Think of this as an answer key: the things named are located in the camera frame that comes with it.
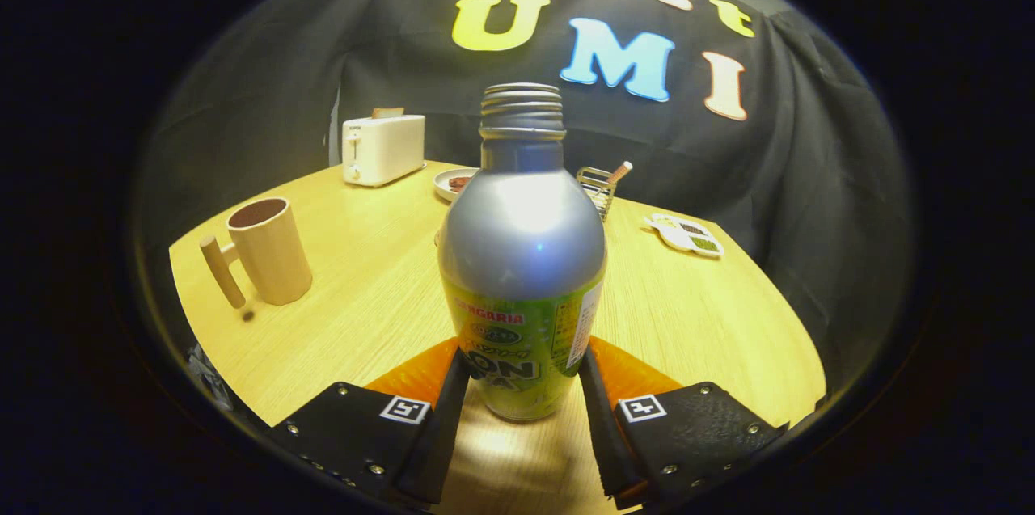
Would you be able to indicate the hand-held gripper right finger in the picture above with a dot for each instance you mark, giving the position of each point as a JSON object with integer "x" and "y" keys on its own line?
{"x": 602, "y": 434}

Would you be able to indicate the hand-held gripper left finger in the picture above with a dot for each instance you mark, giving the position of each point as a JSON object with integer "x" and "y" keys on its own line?
{"x": 441, "y": 434}

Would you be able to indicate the silver bottle with green label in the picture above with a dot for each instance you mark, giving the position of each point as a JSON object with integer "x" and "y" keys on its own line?
{"x": 521, "y": 248}

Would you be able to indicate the round wooden table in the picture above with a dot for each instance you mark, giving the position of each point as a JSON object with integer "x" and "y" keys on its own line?
{"x": 372, "y": 313}

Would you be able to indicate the white condiment tray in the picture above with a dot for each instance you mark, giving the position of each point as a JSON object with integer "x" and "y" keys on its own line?
{"x": 686, "y": 234}

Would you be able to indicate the small white plate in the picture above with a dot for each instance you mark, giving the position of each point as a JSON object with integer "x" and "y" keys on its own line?
{"x": 449, "y": 190}

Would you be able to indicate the brown meat piece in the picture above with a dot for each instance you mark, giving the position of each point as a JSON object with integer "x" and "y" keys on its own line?
{"x": 459, "y": 182}

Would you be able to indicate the striped paper straw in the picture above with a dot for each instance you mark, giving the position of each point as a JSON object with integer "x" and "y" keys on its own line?
{"x": 619, "y": 172}

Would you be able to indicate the cream toaster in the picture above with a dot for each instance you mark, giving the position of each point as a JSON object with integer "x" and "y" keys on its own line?
{"x": 384, "y": 149}

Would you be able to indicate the toast slice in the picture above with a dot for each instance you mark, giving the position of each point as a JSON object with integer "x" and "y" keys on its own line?
{"x": 388, "y": 112}

